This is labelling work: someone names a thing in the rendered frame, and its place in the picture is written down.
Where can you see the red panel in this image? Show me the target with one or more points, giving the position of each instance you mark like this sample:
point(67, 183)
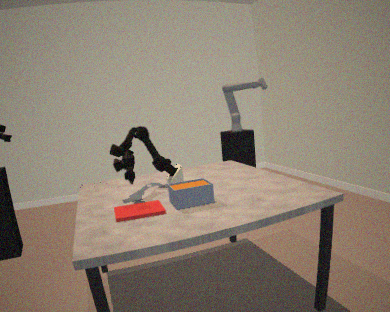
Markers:
point(140, 210)

